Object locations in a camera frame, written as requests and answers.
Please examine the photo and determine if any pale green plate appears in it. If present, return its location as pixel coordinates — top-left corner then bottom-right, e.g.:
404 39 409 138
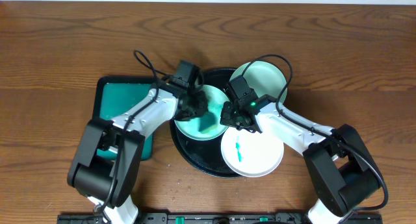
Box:
229 61 287 102

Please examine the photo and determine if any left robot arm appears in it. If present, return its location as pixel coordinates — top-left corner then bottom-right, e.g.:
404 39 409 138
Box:
67 83 208 223

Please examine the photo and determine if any mint plate with green smear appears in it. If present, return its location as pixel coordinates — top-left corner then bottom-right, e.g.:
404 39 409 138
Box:
174 85 229 141

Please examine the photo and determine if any black rail at table edge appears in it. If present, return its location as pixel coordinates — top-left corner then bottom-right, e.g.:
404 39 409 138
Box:
57 212 383 224

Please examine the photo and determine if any black tray with green water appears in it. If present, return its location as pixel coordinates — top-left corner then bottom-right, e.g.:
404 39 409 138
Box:
92 75 157 162

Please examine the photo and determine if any round black tray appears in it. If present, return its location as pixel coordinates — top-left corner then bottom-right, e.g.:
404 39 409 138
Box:
170 67 241 178

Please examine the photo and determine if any green yellow sponge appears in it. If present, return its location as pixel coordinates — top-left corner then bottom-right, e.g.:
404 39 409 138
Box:
198 112 216 134

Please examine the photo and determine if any white plate with green stain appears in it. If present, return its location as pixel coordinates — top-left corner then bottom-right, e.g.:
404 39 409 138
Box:
221 127 284 177

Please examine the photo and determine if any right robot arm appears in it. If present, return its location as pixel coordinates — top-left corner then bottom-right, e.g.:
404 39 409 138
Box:
220 95 389 223

